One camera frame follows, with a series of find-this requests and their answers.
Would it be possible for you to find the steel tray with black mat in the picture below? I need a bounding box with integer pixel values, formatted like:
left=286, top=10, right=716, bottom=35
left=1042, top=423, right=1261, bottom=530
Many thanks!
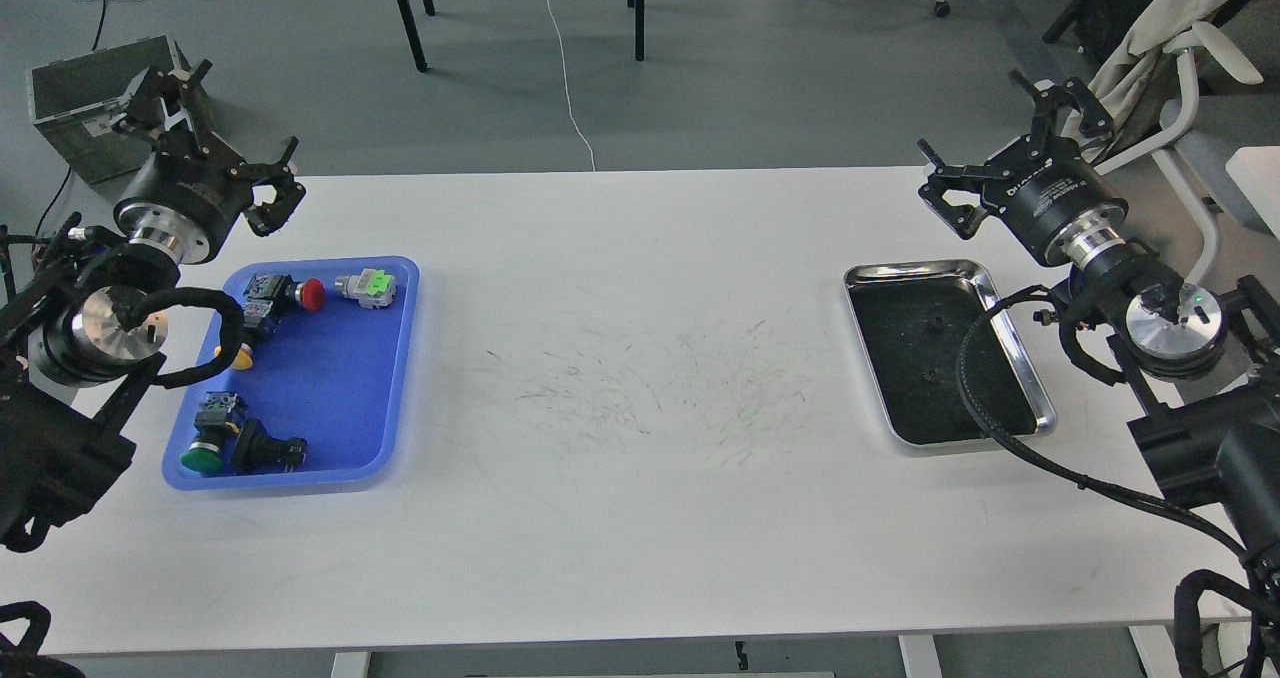
left=844, top=258, right=1059, bottom=454

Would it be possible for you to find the grey switch with green tab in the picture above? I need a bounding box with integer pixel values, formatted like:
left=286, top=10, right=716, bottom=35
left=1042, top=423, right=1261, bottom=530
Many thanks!
left=333, top=267, right=398, bottom=310

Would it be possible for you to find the blue plastic tray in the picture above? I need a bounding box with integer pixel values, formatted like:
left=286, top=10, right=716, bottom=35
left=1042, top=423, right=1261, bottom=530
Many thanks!
left=161, top=255, right=420, bottom=494

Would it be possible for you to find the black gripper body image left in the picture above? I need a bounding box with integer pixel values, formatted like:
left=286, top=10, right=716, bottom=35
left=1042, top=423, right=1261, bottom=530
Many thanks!
left=114, top=154, right=251, bottom=264

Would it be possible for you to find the grey plastic crate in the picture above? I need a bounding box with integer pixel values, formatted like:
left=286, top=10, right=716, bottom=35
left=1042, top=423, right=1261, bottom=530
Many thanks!
left=27, top=36, right=192, bottom=185

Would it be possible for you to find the white office chair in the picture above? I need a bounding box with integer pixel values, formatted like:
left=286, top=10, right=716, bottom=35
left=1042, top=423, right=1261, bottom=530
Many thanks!
left=1096, top=20, right=1279, bottom=285

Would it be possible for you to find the black table leg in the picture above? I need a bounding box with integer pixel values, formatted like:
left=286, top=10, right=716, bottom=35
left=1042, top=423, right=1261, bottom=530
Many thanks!
left=396, top=0, right=436, bottom=75

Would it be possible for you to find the image-left gripper finger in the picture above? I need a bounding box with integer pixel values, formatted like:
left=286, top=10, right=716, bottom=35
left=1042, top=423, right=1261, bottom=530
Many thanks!
left=111, top=59, right=212, bottom=159
left=225, top=137, right=307, bottom=238

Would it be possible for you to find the red mushroom push button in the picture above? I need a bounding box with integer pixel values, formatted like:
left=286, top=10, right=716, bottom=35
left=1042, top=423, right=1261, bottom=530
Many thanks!
left=243, top=272, right=326, bottom=313

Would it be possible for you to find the beige cloth on chair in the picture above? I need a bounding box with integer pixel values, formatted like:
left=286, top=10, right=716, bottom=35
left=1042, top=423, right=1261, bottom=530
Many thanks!
left=1059, top=0, right=1248, bottom=139

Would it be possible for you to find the green push button switch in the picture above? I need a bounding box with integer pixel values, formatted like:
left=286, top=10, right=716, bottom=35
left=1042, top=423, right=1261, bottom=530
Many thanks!
left=179, top=391, right=247, bottom=476

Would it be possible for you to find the image-right gripper finger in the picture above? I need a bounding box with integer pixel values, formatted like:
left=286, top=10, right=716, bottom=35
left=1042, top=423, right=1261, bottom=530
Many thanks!
left=1009, top=69, right=1115, bottom=159
left=916, top=138, right=1011, bottom=240

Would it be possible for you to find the white floor cable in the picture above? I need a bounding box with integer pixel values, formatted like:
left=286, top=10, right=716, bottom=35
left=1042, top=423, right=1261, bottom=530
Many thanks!
left=538, top=0, right=598, bottom=171

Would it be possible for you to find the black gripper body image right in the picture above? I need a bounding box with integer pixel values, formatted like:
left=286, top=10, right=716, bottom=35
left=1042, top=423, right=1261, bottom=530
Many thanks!
left=989, top=157, right=1129, bottom=267

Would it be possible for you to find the yellow push button switch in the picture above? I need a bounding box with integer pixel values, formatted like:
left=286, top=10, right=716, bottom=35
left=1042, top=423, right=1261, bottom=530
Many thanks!
left=230, top=298, right=279, bottom=371

